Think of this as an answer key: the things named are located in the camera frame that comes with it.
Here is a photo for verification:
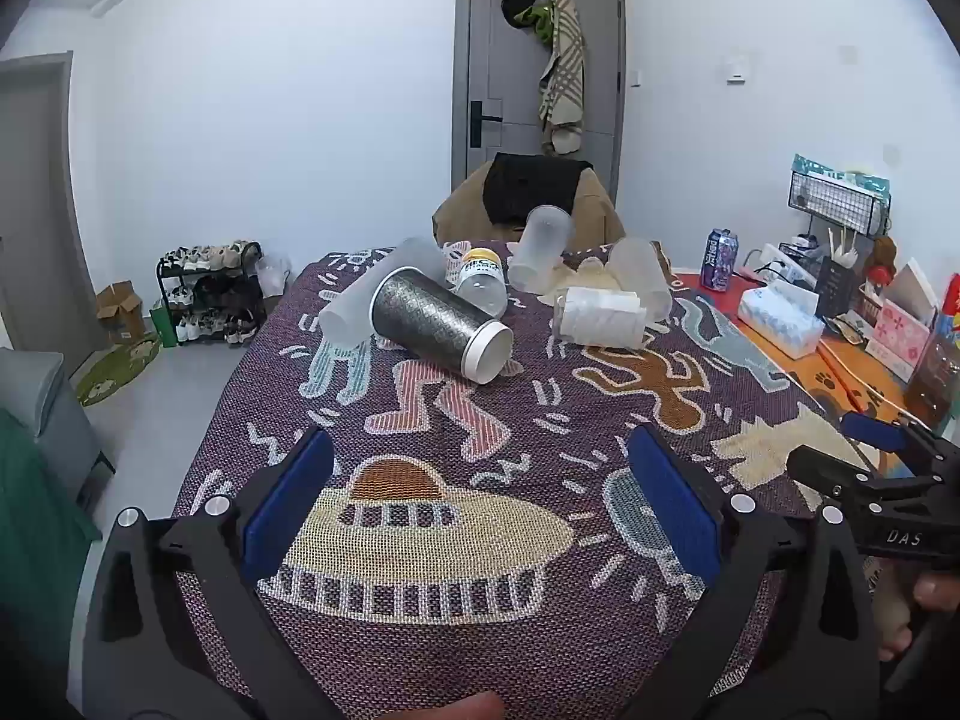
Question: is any printed woven blanket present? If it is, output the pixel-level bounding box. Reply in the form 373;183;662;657
171;238;880;720

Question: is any cardboard box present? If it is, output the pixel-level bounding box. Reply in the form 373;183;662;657
95;280;148;347

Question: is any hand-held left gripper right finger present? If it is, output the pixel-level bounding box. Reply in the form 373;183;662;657
627;425;880;720

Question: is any plaid scarf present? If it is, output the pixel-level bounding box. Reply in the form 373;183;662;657
537;0;587;156

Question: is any grey side door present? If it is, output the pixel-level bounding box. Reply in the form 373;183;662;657
0;51;107;377

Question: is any green floor rug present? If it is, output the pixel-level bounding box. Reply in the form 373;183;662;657
73;330;163;408

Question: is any person's left hand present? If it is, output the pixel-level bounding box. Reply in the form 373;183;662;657
403;691;509;720

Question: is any person's right hand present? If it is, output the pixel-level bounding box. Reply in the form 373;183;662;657
872;559;960;663

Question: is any green cloth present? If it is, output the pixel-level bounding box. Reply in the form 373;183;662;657
0;407;104;638

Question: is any dark patterned cup white rim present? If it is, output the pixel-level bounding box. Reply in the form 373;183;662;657
369;265;515;383

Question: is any brown chair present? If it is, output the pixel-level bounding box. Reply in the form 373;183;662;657
432;157;628;250

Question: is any pink flowered box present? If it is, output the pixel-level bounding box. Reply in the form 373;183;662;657
865;298;940;385

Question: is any orange desk mat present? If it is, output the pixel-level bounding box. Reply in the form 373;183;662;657
673;273;912;466

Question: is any clear jar yellow label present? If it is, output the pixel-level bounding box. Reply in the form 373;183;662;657
453;243;512;320

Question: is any black cutlery holder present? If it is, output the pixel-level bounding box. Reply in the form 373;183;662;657
813;253;872;321

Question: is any black cloth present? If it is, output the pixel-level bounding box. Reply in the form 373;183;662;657
481;151;595;227

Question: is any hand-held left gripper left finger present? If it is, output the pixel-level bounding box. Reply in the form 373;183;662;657
82;427;335;720

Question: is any blue white tissue box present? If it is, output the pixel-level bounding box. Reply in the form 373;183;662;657
738;286;825;359

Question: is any clear plastic bag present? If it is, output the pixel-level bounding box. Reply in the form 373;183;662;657
253;253;295;295

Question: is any white ribbed plastic cup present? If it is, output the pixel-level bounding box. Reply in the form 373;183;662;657
553;284;649;350

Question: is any frosted plastic cup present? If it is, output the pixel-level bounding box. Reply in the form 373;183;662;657
606;237;675;321
508;204;576;293
318;237;449;350

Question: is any blue drink can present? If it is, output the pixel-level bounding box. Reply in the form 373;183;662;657
699;228;741;293

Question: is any green bag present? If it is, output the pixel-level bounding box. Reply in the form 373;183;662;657
149;299;179;350

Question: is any black shoe rack with shoes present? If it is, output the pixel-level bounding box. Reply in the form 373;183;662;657
155;239;266;348

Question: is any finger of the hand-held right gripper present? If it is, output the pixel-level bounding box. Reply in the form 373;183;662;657
838;411;960;470
785;444;916;503

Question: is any grey sofa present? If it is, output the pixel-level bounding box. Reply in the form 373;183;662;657
0;347;117;522

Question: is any brown teddy bear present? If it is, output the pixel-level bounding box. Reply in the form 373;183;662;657
862;235;899;287

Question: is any black wire basket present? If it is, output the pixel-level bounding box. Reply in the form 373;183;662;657
787;168;894;239

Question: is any white power strip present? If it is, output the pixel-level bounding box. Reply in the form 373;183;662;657
754;243;802;280

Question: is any black door lock handle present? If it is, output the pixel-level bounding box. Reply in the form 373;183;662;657
468;99;504;150

